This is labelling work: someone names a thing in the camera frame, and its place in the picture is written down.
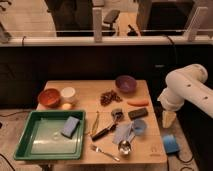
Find bunch of dark grapes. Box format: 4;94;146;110
100;90;122;106

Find blue plastic cup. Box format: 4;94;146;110
132;119;147;136

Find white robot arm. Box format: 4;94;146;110
157;64;213;128

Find small yellow egg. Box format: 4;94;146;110
61;103;72;110

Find metal measuring spoon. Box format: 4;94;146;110
118;135;132;155

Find silver fork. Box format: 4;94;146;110
90;144;120;162

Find purple bowl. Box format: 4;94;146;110
115;75;137;93

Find yellow green tongs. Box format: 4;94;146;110
91;111;100;136

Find orange bowl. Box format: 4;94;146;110
37;88;61;108

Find office chair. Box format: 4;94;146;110
103;10;120;36

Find blue grey cloth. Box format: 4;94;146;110
113;124;135;144

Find white paper cup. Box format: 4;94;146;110
60;87;76;103

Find green plastic tray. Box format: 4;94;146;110
14;110;86;161

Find blue sponge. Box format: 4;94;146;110
61;116;79;137

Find orange carrot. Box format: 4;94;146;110
127;100;149;107

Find blue box on floor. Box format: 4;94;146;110
163;135;180;154

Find dark rectangular block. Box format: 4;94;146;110
128;108;148;120

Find white rail barrier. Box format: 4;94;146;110
0;6;213;47

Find wooden table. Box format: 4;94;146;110
45;80;167;165

